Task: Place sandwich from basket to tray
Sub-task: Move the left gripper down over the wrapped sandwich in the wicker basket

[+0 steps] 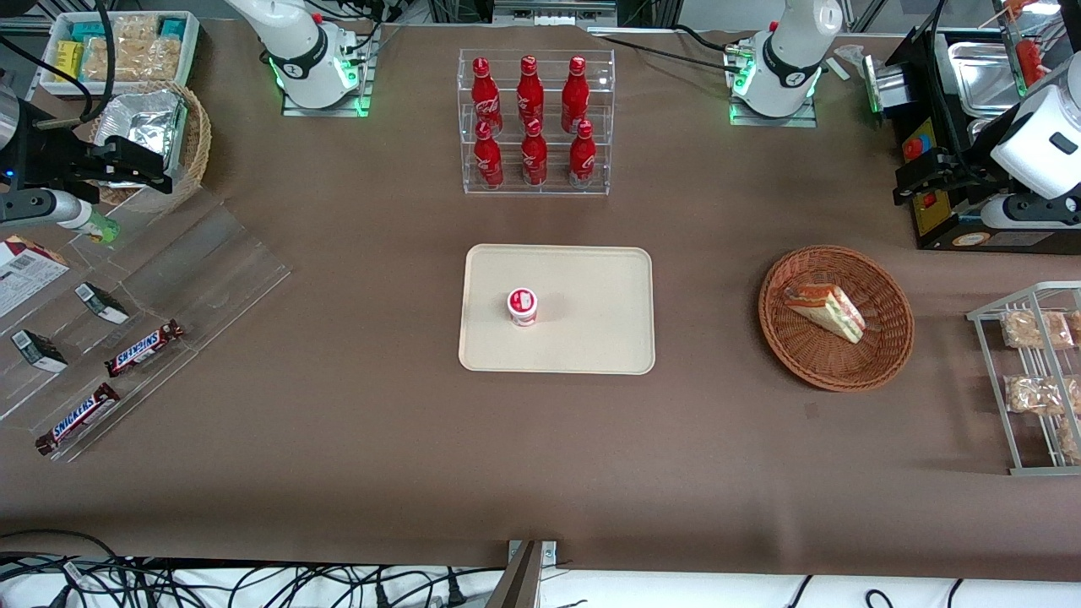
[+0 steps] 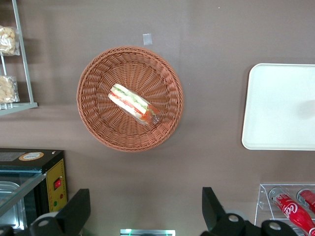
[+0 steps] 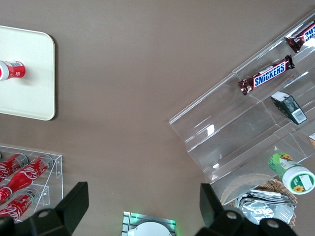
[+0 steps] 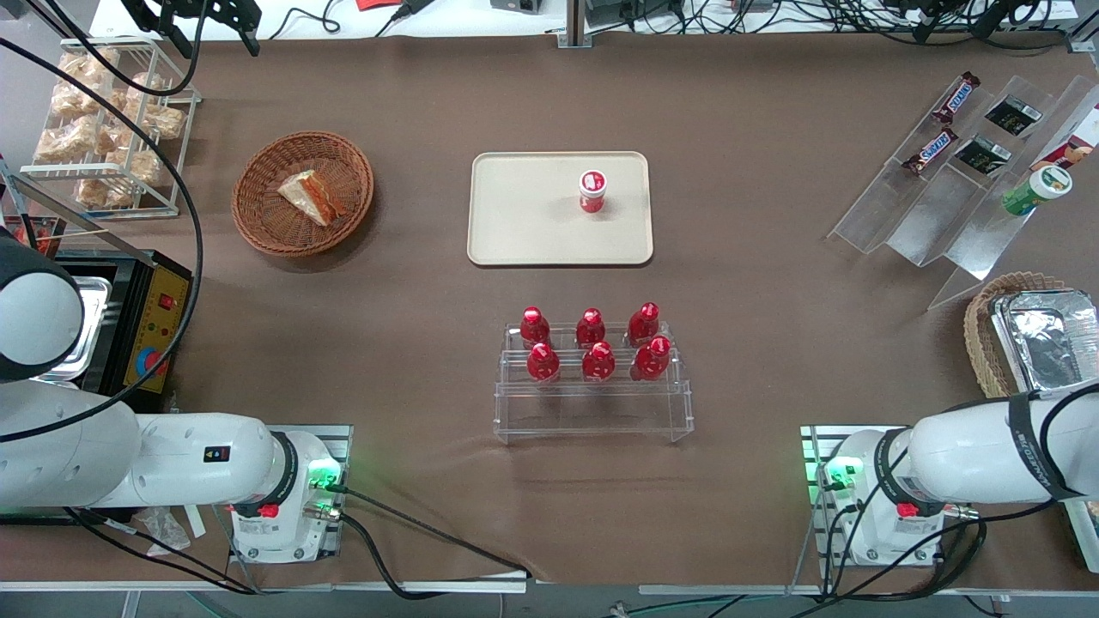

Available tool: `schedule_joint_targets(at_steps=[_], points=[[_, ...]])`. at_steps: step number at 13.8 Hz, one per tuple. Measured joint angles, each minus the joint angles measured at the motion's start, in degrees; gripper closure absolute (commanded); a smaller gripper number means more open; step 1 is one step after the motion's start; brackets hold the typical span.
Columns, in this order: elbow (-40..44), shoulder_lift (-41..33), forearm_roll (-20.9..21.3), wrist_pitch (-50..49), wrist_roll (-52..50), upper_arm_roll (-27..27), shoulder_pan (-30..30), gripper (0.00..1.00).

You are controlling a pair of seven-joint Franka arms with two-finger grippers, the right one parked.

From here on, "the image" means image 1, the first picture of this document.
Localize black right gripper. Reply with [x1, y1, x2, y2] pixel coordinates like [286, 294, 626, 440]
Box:
[15, 125, 176, 195]

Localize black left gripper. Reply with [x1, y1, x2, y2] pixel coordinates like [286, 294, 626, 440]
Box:
[894, 145, 1002, 208]

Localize triangle sandwich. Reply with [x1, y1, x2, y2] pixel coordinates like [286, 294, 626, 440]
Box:
[783, 284, 866, 345]

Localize light tan wicker basket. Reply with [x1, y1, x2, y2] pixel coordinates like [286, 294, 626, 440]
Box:
[87, 80, 212, 214]

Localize round brown wicker basket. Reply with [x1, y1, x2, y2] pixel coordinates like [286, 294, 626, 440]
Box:
[758, 245, 915, 393]

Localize beige rectangular tray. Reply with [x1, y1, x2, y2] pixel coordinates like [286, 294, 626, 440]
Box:
[458, 244, 656, 376]

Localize silver foil packet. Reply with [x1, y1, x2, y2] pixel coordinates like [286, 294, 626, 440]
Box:
[93, 89, 188, 188]

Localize green white capped bottle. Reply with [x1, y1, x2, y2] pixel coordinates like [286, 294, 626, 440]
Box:
[63, 203, 121, 246]

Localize black counter machine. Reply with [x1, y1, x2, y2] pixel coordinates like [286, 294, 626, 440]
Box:
[878, 25, 1081, 252]

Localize small stainless steel pan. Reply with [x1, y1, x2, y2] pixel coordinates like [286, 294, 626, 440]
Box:
[967, 118, 1014, 146]

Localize small metal box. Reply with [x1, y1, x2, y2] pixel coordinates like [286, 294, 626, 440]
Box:
[861, 55, 910, 116]

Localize small yellow box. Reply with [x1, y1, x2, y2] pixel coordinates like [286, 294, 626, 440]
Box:
[54, 41, 85, 84]

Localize large stainless steel pan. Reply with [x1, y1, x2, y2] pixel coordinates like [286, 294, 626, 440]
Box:
[948, 41, 1028, 119]

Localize white plastic bin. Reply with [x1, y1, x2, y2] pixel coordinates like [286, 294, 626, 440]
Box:
[39, 10, 201, 100]

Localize clear acrylic stepped stand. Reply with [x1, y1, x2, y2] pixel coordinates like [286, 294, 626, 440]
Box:
[0, 187, 293, 464]

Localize clear plastic wrapper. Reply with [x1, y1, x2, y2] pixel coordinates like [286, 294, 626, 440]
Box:
[831, 44, 871, 82]

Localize small dark green box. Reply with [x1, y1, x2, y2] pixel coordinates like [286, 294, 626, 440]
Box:
[74, 282, 130, 325]
[11, 329, 68, 374]

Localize red white printed box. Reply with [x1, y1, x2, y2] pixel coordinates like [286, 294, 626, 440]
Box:
[0, 235, 71, 318]

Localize red sausage skewer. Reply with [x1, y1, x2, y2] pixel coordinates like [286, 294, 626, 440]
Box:
[1015, 38, 1042, 87]

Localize Snickers chocolate bar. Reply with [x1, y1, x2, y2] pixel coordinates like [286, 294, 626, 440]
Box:
[35, 383, 122, 457]
[104, 319, 185, 378]

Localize red cola bottle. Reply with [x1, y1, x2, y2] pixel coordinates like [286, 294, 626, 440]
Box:
[470, 57, 504, 136]
[568, 120, 597, 189]
[520, 118, 548, 187]
[516, 55, 546, 134]
[473, 120, 505, 189]
[561, 56, 590, 134]

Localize clear acrylic bottle rack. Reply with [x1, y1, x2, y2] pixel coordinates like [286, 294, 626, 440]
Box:
[458, 48, 616, 197]

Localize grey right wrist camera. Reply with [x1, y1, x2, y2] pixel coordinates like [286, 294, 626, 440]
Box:
[0, 189, 94, 231]

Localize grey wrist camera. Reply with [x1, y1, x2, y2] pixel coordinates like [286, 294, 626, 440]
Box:
[0, 189, 94, 231]
[980, 193, 1081, 231]

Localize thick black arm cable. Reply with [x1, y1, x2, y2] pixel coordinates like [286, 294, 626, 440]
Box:
[0, 0, 117, 123]

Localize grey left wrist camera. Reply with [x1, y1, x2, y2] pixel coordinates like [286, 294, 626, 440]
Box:
[980, 193, 1081, 231]

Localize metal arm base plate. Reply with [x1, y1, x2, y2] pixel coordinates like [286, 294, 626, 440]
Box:
[281, 25, 374, 118]
[728, 34, 819, 128]

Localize long black table cable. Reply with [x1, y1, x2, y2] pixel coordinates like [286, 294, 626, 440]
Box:
[589, 24, 748, 75]

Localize grey wire rack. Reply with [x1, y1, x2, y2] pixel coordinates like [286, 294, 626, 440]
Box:
[966, 281, 1081, 476]

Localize aluminium frame structure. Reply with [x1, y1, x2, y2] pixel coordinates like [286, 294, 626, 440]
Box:
[426, 0, 681, 28]

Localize tangled black cables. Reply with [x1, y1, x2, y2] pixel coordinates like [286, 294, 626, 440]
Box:
[0, 529, 508, 608]

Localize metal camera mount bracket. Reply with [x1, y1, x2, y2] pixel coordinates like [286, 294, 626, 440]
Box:
[486, 540, 559, 608]

